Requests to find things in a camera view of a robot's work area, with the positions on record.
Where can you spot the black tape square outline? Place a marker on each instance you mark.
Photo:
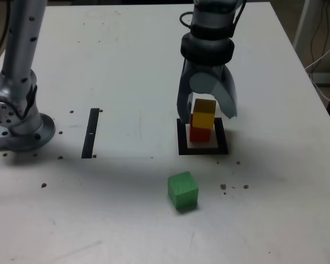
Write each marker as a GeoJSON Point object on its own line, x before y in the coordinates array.
{"type": "Point", "coordinates": [223, 137]}

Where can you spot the green cube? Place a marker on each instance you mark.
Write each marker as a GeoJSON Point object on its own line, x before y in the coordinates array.
{"type": "Point", "coordinates": [182, 192]}

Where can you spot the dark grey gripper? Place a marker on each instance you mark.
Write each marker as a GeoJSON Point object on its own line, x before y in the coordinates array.
{"type": "Point", "coordinates": [206, 67]}

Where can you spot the black tape strip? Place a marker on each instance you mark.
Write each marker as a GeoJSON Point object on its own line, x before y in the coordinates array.
{"type": "Point", "coordinates": [90, 123]}

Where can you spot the yellow cube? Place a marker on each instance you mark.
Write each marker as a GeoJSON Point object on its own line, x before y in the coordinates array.
{"type": "Point", "coordinates": [203, 118]}

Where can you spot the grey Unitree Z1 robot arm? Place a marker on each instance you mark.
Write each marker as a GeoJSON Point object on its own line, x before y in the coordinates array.
{"type": "Point", "coordinates": [22, 41]}

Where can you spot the white post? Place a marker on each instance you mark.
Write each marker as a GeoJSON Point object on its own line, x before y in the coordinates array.
{"type": "Point", "coordinates": [301, 27]}

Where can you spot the red cube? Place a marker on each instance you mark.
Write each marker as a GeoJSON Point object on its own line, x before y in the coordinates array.
{"type": "Point", "coordinates": [199, 136]}

